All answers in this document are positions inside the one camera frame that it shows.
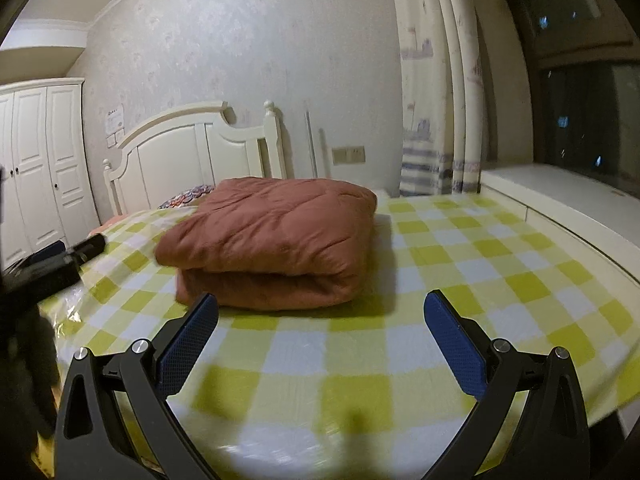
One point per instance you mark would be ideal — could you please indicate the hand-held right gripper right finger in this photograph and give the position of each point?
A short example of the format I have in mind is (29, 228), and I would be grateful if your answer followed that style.
(452, 340)

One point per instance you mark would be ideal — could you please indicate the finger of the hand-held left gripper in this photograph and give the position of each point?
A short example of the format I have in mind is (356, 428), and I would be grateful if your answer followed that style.
(90, 246)
(50, 250)

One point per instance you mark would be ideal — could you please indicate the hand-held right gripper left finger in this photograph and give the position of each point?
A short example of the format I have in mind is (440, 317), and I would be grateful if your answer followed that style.
(192, 335)

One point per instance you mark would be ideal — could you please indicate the pink quilted jacket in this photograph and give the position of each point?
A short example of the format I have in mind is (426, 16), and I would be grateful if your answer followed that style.
(270, 240)

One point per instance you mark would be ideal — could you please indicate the person's left forearm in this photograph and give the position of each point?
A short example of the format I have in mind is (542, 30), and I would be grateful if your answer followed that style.
(27, 360)

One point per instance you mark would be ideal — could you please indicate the white wardrobe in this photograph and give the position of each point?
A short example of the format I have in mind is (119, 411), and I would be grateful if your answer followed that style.
(35, 160)

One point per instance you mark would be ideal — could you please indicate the patterned pillow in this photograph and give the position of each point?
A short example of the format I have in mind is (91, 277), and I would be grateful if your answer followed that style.
(185, 197)

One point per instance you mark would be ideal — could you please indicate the white wooden headboard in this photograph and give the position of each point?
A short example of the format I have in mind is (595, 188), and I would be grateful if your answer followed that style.
(170, 160)

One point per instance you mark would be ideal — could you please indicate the white window bench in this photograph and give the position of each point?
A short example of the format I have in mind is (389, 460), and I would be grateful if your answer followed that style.
(550, 185)

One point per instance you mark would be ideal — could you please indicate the white pole lamp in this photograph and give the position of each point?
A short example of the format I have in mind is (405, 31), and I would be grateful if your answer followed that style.
(311, 150)

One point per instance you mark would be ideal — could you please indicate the printed striped curtain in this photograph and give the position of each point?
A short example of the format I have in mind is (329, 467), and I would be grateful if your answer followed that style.
(425, 85)

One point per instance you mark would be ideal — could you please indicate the dark window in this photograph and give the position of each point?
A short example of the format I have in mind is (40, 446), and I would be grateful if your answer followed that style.
(580, 110)

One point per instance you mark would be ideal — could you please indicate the paper wall notice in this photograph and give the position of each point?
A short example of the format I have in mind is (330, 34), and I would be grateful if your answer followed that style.
(115, 120)

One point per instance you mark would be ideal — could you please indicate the wall socket plate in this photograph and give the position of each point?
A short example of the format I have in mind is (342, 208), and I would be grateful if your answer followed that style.
(348, 155)

